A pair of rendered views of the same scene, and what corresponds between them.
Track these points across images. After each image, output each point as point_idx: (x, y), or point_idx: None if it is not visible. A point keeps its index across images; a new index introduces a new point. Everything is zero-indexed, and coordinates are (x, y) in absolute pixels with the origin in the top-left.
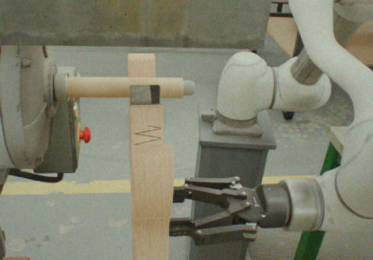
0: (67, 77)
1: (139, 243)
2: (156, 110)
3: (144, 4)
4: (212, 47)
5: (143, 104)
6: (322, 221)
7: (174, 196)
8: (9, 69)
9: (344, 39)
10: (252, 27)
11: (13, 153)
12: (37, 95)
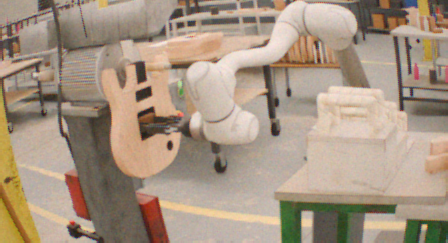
0: (128, 63)
1: (112, 113)
2: (132, 67)
3: (118, 28)
4: (135, 38)
5: (129, 65)
6: (203, 130)
7: (159, 120)
8: (101, 56)
9: (345, 64)
10: (144, 30)
11: (100, 87)
12: (111, 67)
